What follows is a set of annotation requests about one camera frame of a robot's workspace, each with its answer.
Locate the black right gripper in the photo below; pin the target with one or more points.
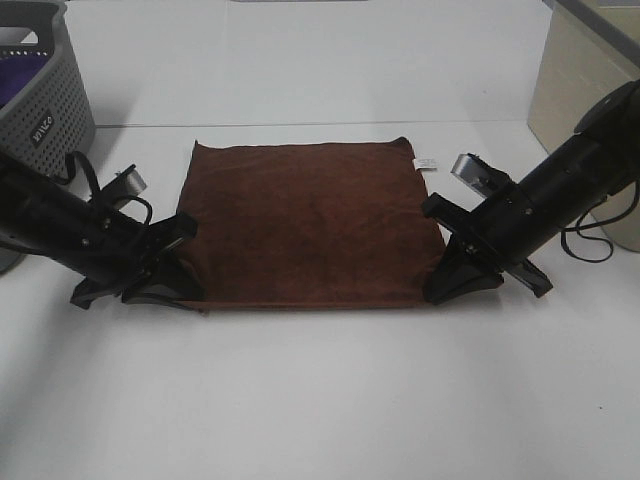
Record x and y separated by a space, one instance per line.
497 236

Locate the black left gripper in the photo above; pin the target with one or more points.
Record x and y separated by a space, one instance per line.
138 257

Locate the brown towel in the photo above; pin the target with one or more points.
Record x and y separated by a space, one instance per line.
331 225

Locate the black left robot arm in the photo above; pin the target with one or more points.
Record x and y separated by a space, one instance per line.
51 216

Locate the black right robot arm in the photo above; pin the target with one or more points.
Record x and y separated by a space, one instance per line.
600 159

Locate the grey perforated laundry basket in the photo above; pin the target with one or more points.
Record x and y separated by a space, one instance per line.
50 116

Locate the beige bin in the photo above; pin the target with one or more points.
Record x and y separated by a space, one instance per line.
585 113

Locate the purple towel in basket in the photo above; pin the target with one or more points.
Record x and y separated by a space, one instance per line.
16 73

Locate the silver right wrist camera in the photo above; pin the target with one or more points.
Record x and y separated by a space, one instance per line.
479 176

